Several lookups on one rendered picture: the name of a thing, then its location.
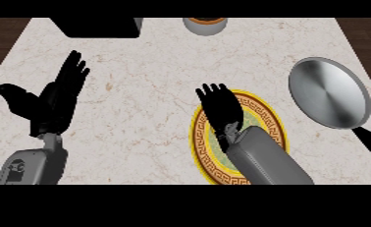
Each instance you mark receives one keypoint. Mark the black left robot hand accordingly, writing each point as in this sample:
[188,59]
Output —
[61,100]

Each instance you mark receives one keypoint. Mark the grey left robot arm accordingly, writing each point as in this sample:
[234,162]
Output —
[35,165]

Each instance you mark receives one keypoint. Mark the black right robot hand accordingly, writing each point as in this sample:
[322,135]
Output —
[222,106]

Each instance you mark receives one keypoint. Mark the grey round container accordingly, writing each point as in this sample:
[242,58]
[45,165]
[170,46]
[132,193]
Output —
[206,25]

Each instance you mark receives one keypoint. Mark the yellow brown patterned plate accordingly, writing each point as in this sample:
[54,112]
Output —
[266,119]

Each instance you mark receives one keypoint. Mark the grey metal frying pan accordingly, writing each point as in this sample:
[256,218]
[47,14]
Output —
[329,93]

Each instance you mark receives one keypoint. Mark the black box appliance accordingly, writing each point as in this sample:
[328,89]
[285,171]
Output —
[100,27]

